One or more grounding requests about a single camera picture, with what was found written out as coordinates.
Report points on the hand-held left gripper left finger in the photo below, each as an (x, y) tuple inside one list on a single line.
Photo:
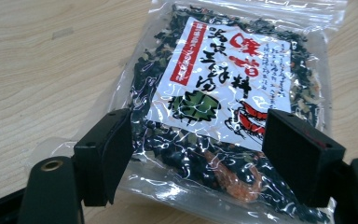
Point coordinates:
[(101, 158)]

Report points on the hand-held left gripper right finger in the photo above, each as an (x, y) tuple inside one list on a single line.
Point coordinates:
[(298, 158)]

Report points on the clear bag of dried seaweed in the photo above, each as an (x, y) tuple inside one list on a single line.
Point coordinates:
[(217, 102)]

